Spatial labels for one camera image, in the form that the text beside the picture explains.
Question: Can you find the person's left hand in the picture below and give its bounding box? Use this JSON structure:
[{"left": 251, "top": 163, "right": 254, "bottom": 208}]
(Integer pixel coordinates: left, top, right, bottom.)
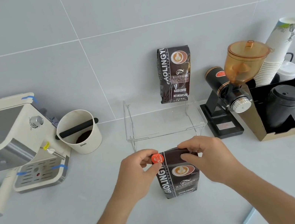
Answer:
[{"left": 112, "top": 147, "right": 167, "bottom": 206}]

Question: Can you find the person's right hand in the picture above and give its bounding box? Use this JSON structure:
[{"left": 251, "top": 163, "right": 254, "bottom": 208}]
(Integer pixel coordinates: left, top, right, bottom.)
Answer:
[{"left": 175, "top": 128, "right": 250, "bottom": 193}]

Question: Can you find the red round bag clip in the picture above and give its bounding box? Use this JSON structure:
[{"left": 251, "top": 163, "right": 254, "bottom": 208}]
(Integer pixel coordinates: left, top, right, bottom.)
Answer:
[{"left": 150, "top": 152, "right": 165, "bottom": 166}]

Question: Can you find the dark brown coffee bean bag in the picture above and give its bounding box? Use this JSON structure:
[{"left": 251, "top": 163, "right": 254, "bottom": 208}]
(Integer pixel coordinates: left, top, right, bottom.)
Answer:
[
  {"left": 152, "top": 43, "right": 198, "bottom": 105},
  {"left": 152, "top": 144, "right": 206, "bottom": 201}
]

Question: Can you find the person's right forearm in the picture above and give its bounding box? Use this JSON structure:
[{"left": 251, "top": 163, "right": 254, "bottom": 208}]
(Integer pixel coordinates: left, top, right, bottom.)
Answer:
[{"left": 222, "top": 159, "right": 295, "bottom": 224}]

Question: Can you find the clear acrylic shelf riser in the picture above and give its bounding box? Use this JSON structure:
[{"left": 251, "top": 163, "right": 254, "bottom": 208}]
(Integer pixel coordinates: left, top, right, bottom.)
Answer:
[{"left": 120, "top": 87, "right": 211, "bottom": 152}]

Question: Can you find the black grinder with amber hopper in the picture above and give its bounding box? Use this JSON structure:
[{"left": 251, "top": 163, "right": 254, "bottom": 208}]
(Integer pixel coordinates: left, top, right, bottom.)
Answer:
[{"left": 190, "top": 37, "right": 284, "bottom": 142}]

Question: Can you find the cream knock box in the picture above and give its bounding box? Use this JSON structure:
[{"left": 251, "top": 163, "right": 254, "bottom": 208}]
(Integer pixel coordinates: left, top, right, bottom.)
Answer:
[{"left": 52, "top": 106, "right": 105, "bottom": 159}]

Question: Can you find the light blue strip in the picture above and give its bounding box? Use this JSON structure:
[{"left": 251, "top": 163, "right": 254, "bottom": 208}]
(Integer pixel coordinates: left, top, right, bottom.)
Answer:
[{"left": 239, "top": 207, "right": 259, "bottom": 224}]

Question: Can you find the steel steam wand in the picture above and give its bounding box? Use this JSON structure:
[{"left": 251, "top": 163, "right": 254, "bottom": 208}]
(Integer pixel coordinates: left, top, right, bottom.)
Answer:
[{"left": 42, "top": 143, "right": 67, "bottom": 163}]

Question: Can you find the stack of black cup lids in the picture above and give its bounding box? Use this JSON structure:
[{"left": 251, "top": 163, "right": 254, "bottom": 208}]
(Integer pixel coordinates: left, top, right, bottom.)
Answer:
[{"left": 262, "top": 82, "right": 295, "bottom": 131}]

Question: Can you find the black cardboard cup organizer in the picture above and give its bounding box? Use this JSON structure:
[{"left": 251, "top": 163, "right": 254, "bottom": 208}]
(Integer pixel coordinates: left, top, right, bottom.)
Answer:
[{"left": 236, "top": 52, "right": 295, "bottom": 143}]

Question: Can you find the stack of white cup lids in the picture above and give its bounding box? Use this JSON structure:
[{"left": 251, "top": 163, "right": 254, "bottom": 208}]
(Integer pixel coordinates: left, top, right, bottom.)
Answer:
[{"left": 274, "top": 60, "right": 295, "bottom": 83}]

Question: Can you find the stack of white paper cups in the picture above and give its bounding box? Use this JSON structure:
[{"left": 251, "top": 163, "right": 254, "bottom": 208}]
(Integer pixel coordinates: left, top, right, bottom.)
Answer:
[{"left": 244, "top": 16, "right": 295, "bottom": 88}]

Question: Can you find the cream espresso machine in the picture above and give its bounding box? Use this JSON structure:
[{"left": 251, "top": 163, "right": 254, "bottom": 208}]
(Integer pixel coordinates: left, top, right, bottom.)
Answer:
[{"left": 0, "top": 87, "right": 77, "bottom": 197}]

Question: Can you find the cream portafilter handle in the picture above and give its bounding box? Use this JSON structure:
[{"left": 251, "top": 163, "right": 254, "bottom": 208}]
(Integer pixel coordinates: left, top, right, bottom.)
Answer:
[{"left": 0, "top": 168, "right": 25, "bottom": 217}]

